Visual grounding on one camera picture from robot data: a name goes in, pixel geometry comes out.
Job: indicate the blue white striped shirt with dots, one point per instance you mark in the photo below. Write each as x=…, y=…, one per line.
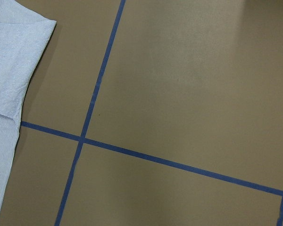
x=24, y=35

